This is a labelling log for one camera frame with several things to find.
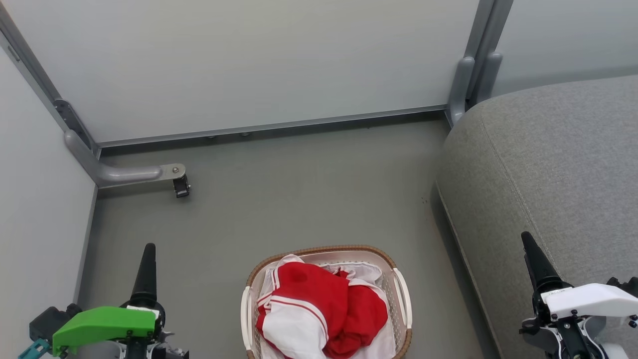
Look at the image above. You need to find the grey fabric sofa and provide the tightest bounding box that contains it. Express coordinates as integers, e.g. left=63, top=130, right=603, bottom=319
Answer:
left=435, top=75, right=638, bottom=359

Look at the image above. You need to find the grey rounded partition foot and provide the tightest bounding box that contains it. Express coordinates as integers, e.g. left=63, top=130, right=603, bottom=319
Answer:
left=474, top=52, right=503, bottom=104
left=447, top=56, right=475, bottom=126

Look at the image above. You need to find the red and white garment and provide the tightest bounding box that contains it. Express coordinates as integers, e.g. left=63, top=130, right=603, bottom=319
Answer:
left=256, top=254, right=389, bottom=359

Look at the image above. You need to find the grey partition frame with bracket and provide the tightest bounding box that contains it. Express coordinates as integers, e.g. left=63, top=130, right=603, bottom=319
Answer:
left=0, top=4, right=101, bottom=160

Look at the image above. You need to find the grey double partition post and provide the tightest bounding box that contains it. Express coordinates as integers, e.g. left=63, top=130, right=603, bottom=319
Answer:
left=464, top=0, right=514, bottom=108

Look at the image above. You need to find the long grey partition floor rail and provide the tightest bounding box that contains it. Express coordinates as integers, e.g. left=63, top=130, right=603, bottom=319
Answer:
left=97, top=104, right=447, bottom=149

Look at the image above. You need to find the short grey partition floor rail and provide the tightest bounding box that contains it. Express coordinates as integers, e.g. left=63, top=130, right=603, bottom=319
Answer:
left=74, top=185, right=99, bottom=306

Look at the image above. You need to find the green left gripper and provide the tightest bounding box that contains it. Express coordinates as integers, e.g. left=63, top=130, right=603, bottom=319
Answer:
left=52, top=243, right=189, bottom=359

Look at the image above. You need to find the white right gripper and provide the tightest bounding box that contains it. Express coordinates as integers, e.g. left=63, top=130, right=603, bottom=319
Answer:
left=519, top=231, right=638, bottom=359

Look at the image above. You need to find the white laundry basket brown rim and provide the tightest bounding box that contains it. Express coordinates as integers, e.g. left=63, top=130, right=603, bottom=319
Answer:
left=240, top=244, right=413, bottom=359

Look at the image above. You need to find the grey partition leg with plate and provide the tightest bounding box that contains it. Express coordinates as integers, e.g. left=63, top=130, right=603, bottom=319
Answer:
left=64, top=130, right=186, bottom=189

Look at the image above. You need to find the white basket liner cloth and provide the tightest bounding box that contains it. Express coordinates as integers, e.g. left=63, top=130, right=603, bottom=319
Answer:
left=319, top=261, right=398, bottom=359

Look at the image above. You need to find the teal left camera connector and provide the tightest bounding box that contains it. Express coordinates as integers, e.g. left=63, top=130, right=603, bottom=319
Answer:
left=18, top=339, right=51, bottom=359

